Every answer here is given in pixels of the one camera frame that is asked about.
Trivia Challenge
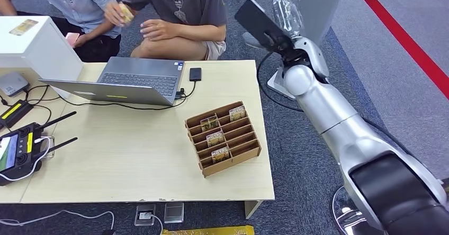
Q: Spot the pink phone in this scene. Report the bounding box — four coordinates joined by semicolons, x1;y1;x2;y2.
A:
65;32;80;47

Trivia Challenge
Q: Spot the black remote controller with antennas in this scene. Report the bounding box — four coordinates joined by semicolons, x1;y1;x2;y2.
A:
0;111;78;187

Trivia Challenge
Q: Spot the wooden card holder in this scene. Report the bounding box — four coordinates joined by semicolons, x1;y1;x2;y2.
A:
185;101;263;178

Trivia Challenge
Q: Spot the gold card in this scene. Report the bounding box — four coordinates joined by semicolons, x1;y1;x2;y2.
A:
229;105;247;123
200;114;220;133
211;146;231;165
205;131;225;149
8;19;39;37

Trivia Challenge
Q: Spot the closed floor socket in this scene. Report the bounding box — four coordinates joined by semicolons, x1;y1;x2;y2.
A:
164;202;185;224

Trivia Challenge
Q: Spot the white table leg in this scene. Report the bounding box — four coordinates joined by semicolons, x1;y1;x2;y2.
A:
244;200;264;220

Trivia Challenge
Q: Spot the black external drive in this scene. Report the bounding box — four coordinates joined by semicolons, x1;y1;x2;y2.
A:
188;67;203;83

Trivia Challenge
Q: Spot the black floor cable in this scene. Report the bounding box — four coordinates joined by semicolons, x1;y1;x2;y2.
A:
256;51;304;114

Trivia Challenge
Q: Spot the grey mini computer box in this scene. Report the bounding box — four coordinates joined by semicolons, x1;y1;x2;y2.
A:
0;72;31;98

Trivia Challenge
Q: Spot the short black drive cable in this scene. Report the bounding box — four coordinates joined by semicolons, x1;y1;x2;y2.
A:
175;80;197;100

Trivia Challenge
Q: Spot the yellow floor tape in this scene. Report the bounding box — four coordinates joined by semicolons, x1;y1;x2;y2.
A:
160;225;255;235

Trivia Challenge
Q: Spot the white box cabinet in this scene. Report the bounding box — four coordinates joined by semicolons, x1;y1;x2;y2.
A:
0;15;84;100

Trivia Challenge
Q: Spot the small clear adapter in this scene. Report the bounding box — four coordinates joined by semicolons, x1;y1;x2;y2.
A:
40;135;56;159

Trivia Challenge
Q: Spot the stack of gold cards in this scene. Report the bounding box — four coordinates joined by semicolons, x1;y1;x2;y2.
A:
118;2;135;26

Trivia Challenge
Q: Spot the clear plastic wrapped pole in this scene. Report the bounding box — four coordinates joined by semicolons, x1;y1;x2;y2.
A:
262;0;305;40

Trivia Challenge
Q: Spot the thin black cable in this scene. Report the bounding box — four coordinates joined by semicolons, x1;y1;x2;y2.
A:
0;84;61;126

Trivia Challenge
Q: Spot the black box yellow label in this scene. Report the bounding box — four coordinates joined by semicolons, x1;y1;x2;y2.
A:
0;99;35;131

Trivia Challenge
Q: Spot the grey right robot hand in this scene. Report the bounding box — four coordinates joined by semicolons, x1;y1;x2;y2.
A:
234;0;295;54

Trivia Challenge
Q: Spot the floor socket with plug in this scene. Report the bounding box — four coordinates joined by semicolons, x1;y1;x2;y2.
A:
134;203;157;227

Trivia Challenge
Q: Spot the person's left hand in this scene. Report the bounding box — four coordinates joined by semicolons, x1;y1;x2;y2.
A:
140;19;180;42
75;33;89;49

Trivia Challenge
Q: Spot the grey laptop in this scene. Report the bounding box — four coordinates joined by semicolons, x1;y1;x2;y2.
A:
38;56;185;107

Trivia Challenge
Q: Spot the long black laptop cable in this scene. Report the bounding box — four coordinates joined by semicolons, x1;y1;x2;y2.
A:
58;93;187;111

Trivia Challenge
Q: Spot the person's right hand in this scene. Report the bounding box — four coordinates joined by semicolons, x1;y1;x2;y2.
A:
104;1;128;28

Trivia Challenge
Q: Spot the white controller cable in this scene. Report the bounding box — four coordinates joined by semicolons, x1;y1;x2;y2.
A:
0;137;52;183

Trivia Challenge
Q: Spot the white stand base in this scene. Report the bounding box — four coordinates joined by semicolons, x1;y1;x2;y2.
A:
266;68;299;102

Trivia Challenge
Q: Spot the grey stand column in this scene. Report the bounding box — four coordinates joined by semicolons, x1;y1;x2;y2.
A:
294;0;348;47

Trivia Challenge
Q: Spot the long white floor cable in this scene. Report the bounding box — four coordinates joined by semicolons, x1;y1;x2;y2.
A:
0;210;116;231

